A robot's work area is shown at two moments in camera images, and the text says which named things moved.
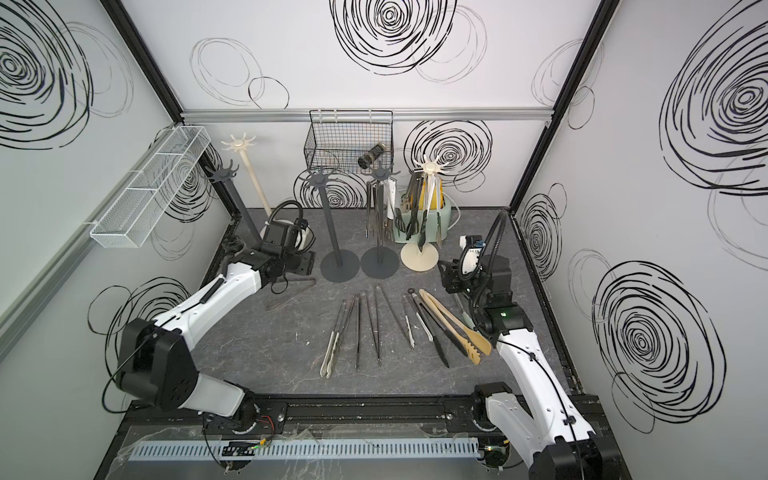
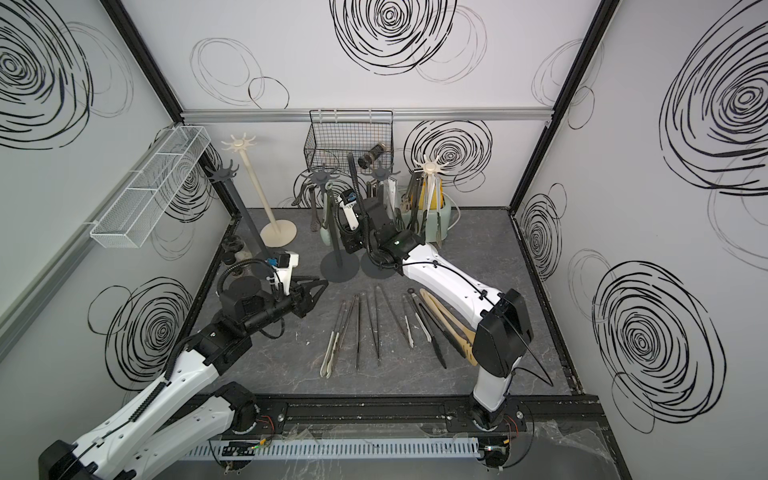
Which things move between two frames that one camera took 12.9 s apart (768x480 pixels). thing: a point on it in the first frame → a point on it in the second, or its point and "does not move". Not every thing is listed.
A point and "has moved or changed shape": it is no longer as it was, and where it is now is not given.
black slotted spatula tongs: [413, 188] does not move
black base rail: [454, 415] does not move
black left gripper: [307, 263] → [300, 296]
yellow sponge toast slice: [433, 205] does not move
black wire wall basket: [350, 140] does not move
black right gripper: [453, 275] → [350, 240]
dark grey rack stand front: [340, 265] does not move
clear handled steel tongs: [391, 189] does not move
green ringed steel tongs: [466, 318] has moved or changed shape
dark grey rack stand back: [380, 262] does not move
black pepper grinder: [366, 160] does not move
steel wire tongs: [296, 292] has moved or changed shape
